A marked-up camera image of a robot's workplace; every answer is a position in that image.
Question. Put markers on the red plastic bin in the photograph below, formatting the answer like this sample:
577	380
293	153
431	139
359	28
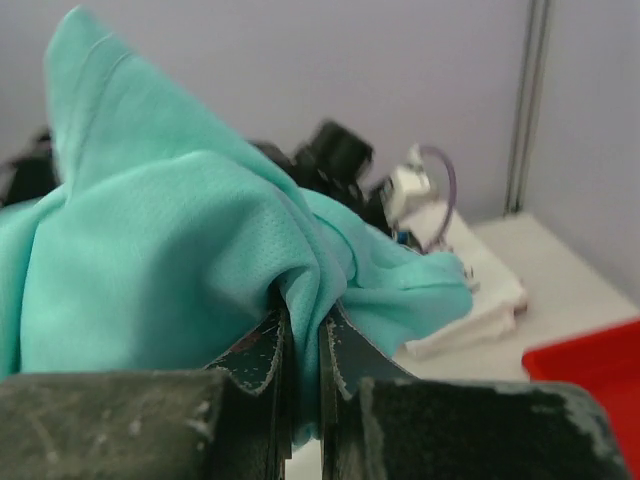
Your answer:
604	362

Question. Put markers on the aluminium corner post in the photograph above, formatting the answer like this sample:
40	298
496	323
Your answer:
530	86

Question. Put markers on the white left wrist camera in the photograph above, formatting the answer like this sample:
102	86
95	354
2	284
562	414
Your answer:
408	187

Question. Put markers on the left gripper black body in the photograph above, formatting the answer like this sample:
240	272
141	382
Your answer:
331	162

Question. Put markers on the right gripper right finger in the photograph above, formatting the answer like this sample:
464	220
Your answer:
379	421

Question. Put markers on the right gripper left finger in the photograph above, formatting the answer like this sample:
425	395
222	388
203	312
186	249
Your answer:
228	420

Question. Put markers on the teal t-shirt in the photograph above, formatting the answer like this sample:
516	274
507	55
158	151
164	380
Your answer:
160	246

